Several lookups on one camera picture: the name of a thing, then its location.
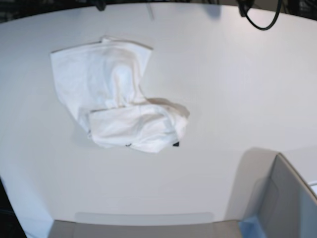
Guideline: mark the white t-shirt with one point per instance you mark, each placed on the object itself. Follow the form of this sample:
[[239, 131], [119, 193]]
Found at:
[[99, 84]]

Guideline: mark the blue cloth in box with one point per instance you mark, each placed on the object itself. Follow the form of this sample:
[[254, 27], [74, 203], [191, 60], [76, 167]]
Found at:
[[251, 228]]

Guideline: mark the grey open storage box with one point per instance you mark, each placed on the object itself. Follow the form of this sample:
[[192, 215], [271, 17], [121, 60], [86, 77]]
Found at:
[[267, 185]]

